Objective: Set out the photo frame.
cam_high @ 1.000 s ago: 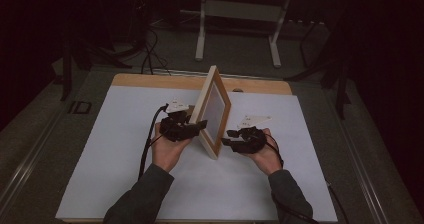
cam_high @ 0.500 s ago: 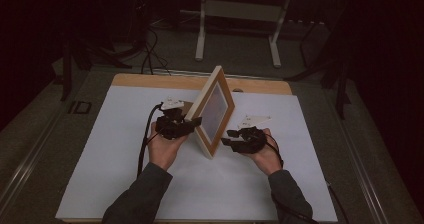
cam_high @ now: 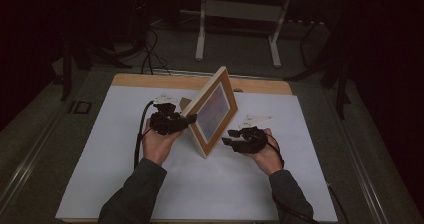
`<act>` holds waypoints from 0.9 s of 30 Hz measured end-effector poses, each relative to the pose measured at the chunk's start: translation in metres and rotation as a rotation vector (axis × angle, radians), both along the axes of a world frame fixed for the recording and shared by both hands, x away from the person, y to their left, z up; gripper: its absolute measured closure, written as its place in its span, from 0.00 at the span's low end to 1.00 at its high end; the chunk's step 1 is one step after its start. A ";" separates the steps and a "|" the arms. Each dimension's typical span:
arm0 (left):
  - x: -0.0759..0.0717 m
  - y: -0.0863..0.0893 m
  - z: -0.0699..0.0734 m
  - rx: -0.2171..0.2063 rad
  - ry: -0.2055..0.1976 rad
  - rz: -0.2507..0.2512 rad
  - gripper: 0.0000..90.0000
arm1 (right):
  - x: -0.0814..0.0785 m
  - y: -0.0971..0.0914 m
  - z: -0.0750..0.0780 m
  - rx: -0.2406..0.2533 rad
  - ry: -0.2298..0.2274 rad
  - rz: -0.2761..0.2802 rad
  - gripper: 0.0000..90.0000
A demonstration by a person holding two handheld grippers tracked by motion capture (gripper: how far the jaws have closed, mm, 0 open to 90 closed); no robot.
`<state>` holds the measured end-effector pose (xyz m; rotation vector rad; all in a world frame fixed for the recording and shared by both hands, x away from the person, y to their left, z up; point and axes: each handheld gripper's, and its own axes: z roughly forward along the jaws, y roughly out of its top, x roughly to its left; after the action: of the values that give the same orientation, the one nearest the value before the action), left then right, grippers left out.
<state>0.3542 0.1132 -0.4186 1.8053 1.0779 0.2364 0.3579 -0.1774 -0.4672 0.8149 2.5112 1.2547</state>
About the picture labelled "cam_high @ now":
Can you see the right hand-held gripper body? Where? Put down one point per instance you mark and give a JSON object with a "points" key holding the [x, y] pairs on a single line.
{"points": [[251, 140]]}

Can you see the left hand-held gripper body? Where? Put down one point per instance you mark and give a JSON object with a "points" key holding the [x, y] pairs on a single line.
{"points": [[166, 122]]}

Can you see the wooden picture frame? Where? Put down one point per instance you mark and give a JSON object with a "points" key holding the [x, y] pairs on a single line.
{"points": [[216, 114]]}

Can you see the person's left hand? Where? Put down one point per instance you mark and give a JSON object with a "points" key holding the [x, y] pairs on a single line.
{"points": [[158, 147]]}

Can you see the person's right hand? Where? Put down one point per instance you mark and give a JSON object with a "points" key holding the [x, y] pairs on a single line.
{"points": [[271, 160]]}

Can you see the white table sheet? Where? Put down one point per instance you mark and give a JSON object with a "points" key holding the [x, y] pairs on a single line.
{"points": [[266, 177]]}

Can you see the black stand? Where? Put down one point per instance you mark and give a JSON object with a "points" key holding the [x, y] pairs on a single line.
{"points": [[66, 74], [341, 90]]}

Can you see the white metal stand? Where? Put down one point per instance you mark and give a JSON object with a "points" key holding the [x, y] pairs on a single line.
{"points": [[240, 10]]}

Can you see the black floor bracket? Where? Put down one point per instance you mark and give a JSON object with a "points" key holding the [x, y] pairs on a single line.
{"points": [[80, 107]]}

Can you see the metal floor rail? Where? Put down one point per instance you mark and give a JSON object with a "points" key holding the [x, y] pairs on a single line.
{"points": [[363, 170], [30, 164]]}

